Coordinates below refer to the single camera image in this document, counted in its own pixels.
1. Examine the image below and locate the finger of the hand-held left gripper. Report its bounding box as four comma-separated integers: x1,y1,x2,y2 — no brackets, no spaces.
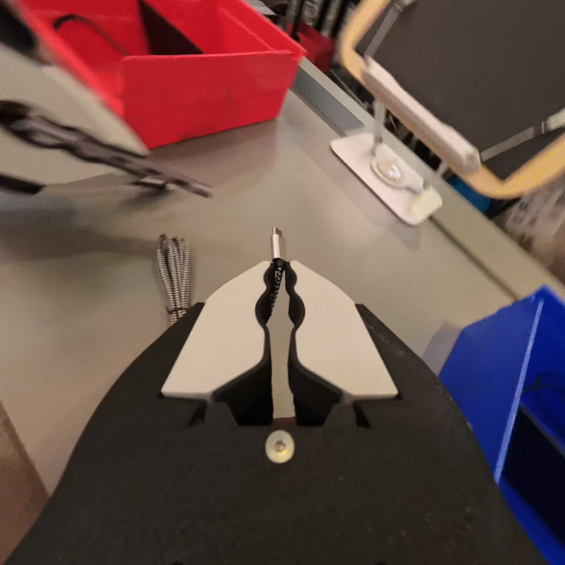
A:
0,44,212,197
0,128,133,191

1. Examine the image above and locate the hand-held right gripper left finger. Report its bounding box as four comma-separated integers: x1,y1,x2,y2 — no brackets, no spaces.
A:
161,260,273,402

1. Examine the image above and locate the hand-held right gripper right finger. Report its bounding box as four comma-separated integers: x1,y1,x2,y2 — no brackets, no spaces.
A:
287,260,399,404

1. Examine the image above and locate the grey white braided cable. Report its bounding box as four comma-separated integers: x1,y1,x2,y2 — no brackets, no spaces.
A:
155,227,288,326

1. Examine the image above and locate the red storage bin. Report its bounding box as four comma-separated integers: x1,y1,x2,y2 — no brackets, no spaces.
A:
22,0,307,148

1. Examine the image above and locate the blue storage bin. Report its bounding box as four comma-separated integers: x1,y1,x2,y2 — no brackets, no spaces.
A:
439,285,565,565

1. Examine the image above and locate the grey desk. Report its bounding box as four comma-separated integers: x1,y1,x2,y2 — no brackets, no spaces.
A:
0,57,565,495

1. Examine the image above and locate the white folding stand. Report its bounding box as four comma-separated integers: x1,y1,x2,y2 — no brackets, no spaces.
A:
331,0,565,226

